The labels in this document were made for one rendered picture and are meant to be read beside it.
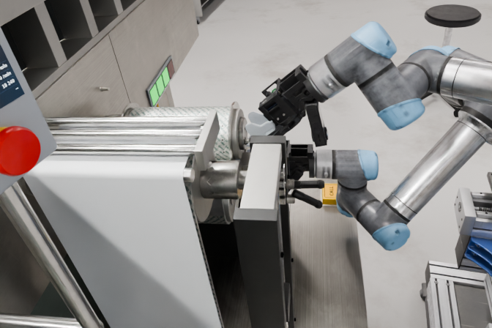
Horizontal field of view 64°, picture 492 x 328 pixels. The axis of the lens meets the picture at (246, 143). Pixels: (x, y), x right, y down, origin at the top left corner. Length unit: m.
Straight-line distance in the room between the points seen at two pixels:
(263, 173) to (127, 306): 0.44
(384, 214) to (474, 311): 1.01
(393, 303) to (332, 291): 1.10
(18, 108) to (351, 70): 0.59
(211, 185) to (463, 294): 1.50
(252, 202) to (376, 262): 1.80
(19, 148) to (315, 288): 0.86
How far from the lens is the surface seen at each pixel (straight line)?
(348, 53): 0.75
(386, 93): 0.74
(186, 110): 0.90
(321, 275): 1.05
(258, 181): 0.49
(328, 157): 0.99
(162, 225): 0.61
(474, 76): 0.82
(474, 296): 1.97
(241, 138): 0.86
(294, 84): 0.78
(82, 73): 0.94
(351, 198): 1.04
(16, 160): 0.27
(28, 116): 0.29
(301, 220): 1.17
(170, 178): 0.53
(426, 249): 2.34
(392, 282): 2.17
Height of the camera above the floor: 1.76
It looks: 36 degrees down
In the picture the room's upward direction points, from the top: 7 degrees counter-clockwise
